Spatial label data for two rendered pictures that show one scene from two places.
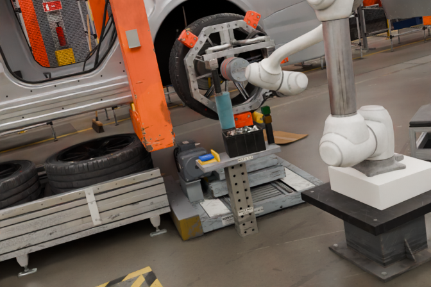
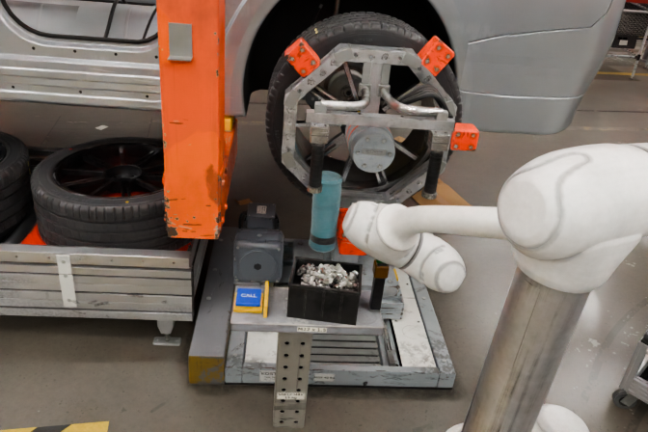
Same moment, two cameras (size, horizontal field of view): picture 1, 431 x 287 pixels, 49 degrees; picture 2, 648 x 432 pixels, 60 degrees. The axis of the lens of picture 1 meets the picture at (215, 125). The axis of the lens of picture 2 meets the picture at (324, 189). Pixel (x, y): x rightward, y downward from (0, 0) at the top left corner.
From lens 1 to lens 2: 1.20 m
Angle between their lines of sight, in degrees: 16
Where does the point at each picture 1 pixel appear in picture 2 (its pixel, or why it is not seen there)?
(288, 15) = (520, 47)
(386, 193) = not seen: outside the picture
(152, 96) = (195, 151)
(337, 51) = (525, 354)
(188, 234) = (200, 377)
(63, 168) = (43, 199)
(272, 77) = (391, 253)
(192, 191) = not seen: hidden behind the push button
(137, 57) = (182, 78)
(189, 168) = (244, 264)
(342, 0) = (594, 261)
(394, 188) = not seen: outside the picture
